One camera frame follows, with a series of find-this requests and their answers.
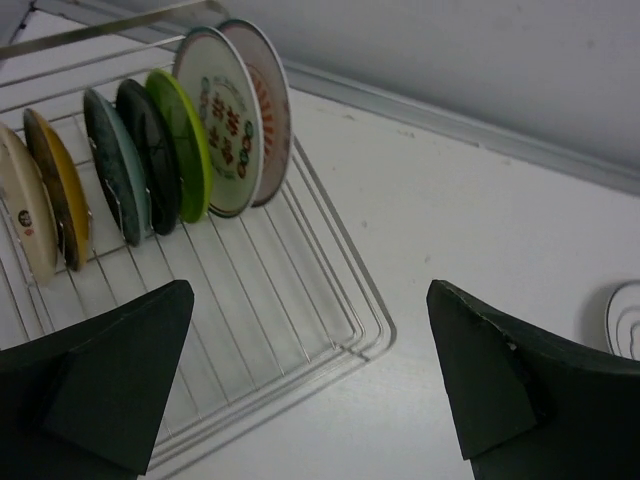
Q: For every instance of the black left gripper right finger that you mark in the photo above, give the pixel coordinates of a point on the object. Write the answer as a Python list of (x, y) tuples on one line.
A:
[(527, 403)]

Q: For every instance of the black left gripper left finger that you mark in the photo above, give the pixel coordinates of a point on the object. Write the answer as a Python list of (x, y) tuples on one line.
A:
[(87, 402)]

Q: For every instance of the cream plate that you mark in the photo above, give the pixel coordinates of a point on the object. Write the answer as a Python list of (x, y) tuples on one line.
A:
[(29, 206)]

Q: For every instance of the yellow brown plate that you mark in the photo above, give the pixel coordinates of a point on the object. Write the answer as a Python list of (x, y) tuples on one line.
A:
[(63, 185)]

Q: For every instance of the teal speckled plate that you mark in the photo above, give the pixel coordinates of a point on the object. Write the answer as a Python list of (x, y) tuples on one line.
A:
[(118, 166)]

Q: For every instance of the black plate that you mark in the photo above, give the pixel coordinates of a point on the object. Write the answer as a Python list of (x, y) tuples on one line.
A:
[(154, 143)]

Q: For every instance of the lime green plate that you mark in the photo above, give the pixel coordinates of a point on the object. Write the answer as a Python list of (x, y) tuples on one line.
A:
[(189, 138)]

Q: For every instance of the white plate orange sunburst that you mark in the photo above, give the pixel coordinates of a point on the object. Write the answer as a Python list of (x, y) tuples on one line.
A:
[(272, 90)]

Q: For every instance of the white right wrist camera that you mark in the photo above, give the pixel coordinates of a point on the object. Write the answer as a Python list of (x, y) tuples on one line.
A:
[(622, 321)]

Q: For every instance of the wire dish rack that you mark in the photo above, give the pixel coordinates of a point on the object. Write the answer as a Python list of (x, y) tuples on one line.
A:
[(284, 305)]

